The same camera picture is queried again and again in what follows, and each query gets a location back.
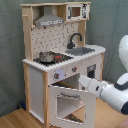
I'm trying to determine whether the grey ice dispenser panel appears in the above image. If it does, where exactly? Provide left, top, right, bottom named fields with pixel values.
left=87, top=65, right=96, bottom=78

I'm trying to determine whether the black toy faucet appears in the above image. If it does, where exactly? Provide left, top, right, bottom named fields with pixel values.
left=67, top=33, right=82, bottom=49

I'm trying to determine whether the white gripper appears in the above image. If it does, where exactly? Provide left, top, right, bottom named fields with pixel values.
left=79, top=75, right=107, bottom=98

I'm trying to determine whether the grey toy sink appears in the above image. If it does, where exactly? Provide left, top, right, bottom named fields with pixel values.
left=66, top=47, right=94, bottom=56

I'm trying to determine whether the wooden toy kitchen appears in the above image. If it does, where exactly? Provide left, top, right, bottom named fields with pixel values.
left=22, top=2, right=105, bottom=128

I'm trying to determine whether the red left stove knob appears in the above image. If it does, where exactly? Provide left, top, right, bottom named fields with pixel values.
left=54, top=73, right=60, bottom=79

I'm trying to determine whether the grey range hood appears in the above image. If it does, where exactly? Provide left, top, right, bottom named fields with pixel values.
left=34, top=6, right=64, bottom=27

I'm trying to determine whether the silver toy pot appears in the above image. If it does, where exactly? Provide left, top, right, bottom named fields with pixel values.
left=39, top=51, right=55, bottom=62

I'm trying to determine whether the black toy stovetop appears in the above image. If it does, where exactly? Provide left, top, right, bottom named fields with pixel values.
left=35, top=53, right=71, bottom=66

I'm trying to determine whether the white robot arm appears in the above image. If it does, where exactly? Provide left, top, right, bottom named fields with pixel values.
left=79, top=35, right=128, bottom=115

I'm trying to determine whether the red stove knob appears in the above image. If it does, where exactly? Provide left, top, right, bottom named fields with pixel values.
left=54, top=73, right=60, bottom=79
left=71, top=66, right=78, bottom=73

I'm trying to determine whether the white toy microwave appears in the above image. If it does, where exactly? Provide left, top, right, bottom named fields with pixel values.
left=66, top=3, right=90, bottom=21

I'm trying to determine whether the red right stove knob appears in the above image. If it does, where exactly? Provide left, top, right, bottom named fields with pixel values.
left=71, top=66, right=78, bottom=73

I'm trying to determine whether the white oven door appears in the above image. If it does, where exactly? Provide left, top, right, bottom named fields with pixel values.
left=49, top=86, right=96, bottom=128

